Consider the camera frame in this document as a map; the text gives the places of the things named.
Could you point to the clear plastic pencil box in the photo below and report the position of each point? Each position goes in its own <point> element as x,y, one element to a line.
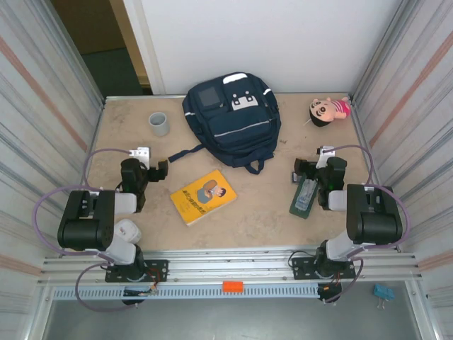
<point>305,196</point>

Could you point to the dark green pencil case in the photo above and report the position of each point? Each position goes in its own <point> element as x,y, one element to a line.
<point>301,212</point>

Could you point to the yellow cartoon cover book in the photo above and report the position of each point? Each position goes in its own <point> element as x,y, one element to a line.
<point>203,198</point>

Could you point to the navy blue student backpack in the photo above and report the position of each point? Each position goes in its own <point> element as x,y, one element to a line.
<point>240,131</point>

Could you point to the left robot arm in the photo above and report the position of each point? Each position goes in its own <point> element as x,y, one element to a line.
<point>85,226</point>

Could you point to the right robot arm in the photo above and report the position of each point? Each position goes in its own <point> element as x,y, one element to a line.
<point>375,219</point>

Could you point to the small dark rectangular item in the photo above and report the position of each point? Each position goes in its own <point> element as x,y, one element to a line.
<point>293,177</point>

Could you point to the grey plastic cup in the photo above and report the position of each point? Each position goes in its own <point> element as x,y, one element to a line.
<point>159,127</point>

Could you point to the white rounded plastic box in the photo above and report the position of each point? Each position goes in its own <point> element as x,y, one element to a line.
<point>127,230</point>

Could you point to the cartoon boy plush doll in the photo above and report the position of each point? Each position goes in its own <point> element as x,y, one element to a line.
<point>320,111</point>

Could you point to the aluminium table edge strip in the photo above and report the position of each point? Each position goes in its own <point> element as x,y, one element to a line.
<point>301,94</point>

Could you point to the blue binder clip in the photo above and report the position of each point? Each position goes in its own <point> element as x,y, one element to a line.
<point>384,291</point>

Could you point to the orange plastic block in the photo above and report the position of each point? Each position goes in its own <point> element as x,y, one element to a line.
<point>233,287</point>

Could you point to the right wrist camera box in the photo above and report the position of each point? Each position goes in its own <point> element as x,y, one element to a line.
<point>323,157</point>

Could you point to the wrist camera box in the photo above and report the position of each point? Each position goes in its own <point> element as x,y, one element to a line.
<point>141,153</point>
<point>323,157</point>

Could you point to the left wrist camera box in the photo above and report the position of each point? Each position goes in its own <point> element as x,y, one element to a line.
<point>141,153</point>

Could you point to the aluminium frame profile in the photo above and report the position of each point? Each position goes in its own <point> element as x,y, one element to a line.
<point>92,141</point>
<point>358,120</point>

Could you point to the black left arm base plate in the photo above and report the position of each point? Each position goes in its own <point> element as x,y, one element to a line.
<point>155,265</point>

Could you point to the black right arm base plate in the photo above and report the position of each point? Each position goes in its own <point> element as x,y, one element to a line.
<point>301,265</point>

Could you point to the aluminium mounting rail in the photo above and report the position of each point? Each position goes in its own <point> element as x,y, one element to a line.
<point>230,262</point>

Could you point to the white door frame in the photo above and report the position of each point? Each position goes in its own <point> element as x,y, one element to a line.
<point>141,35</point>

